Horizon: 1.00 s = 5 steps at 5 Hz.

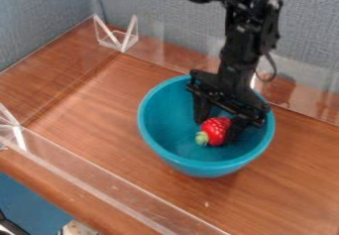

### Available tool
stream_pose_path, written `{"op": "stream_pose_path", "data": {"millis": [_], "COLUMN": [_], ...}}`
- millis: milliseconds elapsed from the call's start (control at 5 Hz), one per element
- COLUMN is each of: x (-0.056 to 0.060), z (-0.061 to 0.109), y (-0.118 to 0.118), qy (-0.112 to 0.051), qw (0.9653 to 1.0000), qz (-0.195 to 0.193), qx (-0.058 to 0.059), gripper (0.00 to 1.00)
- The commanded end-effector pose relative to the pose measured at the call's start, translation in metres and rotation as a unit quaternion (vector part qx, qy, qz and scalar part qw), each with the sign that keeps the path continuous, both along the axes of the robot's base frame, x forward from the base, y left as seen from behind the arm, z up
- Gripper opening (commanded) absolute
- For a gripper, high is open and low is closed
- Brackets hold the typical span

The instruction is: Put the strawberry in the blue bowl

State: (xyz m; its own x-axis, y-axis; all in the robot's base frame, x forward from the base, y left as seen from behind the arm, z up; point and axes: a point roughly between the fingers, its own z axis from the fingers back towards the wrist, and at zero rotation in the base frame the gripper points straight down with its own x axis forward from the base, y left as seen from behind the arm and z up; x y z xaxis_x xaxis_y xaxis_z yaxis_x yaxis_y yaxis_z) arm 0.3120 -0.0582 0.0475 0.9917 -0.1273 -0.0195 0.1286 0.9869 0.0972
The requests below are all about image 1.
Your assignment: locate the clear acrylic back barrier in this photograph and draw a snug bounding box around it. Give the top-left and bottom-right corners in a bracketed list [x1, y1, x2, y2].
[129, 15, 339, 127]

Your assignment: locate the clear acrylic corner bracket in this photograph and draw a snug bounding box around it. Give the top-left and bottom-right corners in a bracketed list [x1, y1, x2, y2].
[93, 15, 139, 53]

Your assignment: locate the blue plastic bowl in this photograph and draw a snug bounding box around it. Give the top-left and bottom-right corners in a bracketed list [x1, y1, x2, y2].
[137, 75, 275, 178]

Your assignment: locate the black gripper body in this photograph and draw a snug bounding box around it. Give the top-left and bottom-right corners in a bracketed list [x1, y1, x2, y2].
[187, 54, 270, 127]

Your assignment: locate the red toy strawberry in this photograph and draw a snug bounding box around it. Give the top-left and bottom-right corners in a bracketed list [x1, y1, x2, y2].
[195, 117, 231, 147]

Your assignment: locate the clear acrylic barrier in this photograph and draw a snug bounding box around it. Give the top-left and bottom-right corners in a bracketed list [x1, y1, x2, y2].
[129, 15, 339, 127]
[0, 104, 231, 235]

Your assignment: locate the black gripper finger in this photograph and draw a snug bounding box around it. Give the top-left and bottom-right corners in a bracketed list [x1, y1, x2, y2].
[226, 115, 251, 143]
[194, 94, 213, 124]

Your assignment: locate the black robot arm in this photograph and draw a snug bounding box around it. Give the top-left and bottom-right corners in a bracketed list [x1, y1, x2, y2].
[187, 0, 283, 143]

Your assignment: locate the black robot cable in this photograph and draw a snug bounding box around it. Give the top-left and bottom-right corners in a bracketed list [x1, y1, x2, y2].
[254, 52, 278, 83]

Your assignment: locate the clear acrylic front barrier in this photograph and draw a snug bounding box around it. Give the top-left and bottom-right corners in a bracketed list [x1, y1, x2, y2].
[0, 104, 231, 235]

